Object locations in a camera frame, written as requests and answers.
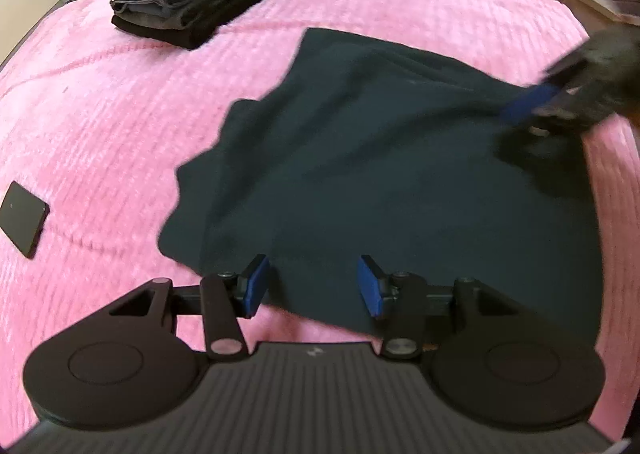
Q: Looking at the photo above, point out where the black long-sleeve shirt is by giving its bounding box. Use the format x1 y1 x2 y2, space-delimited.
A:
159 27 608 340

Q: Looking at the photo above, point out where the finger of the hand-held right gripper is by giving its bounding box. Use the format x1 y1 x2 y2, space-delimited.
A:
502 83 562 125

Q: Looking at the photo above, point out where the pink ribbed blanket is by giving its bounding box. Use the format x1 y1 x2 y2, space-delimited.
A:
0 0 640 440

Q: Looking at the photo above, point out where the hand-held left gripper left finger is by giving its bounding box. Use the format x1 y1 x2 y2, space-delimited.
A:
107 254 273 362

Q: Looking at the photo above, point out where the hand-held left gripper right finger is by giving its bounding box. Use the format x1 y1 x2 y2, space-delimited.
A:
356 254 526 360

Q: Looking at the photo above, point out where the black smartphone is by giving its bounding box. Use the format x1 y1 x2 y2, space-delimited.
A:
0 181 51 260

